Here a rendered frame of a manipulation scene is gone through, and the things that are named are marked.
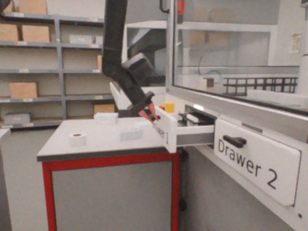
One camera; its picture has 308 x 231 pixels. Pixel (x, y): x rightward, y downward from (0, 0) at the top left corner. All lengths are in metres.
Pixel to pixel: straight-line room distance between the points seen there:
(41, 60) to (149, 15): 3.57
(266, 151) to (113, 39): 0.47
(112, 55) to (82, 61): 4.27
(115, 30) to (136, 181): 0.63
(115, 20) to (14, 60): 4.45
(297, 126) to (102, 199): 0.80
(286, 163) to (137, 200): 0.71
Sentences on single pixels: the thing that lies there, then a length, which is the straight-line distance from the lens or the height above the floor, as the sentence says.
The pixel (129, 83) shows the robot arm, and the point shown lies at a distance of 0.74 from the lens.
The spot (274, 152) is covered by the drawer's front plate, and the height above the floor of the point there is 0.91.
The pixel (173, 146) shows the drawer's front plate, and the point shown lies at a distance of 0.71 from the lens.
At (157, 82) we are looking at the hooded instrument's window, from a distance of 1.66.
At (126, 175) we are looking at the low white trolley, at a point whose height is 0.63.
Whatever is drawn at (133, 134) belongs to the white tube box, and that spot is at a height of 0.78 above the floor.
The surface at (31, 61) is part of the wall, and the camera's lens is 5.01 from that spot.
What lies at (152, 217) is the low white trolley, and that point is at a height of 0.42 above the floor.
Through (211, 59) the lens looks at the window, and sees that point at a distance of 0.82.
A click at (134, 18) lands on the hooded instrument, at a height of 1.40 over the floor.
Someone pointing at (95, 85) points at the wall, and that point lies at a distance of 4.97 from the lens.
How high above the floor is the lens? 1.07
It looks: 12 degrees down
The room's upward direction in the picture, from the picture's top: straight up
